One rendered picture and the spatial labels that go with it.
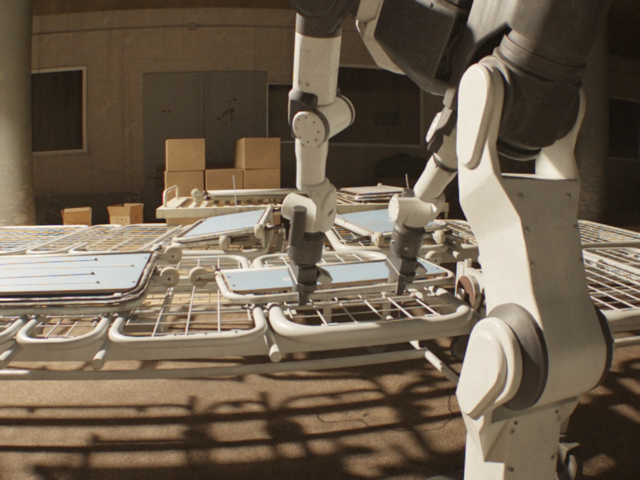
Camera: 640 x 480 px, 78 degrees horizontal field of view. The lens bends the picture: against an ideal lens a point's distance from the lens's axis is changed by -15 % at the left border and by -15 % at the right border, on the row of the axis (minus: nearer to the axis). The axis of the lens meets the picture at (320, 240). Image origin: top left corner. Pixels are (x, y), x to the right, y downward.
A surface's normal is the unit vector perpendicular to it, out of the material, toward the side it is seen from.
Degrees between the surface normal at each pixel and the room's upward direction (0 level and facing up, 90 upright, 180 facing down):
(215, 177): 90
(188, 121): 90
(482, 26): 90
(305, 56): 113
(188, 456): 0
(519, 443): 81
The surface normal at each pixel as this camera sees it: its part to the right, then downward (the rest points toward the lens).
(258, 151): 0.33, 0.16
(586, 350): 0.22, -0.15
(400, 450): 0.00, -0.99
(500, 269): -0.97, 0.04
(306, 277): 0.30, 0.51
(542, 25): -0.67, 0.45
